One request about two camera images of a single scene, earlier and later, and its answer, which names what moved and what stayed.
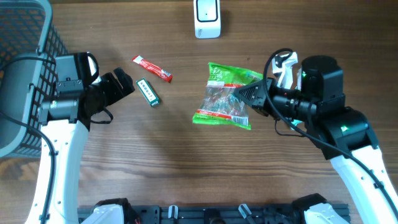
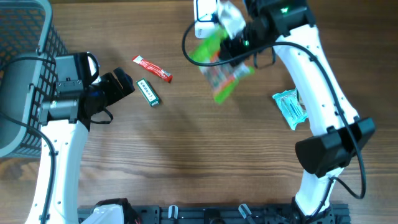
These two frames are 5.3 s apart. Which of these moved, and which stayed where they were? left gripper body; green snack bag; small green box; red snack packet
Moved: green snack bag
Stayed: small green box; red snack packet; left gripper body
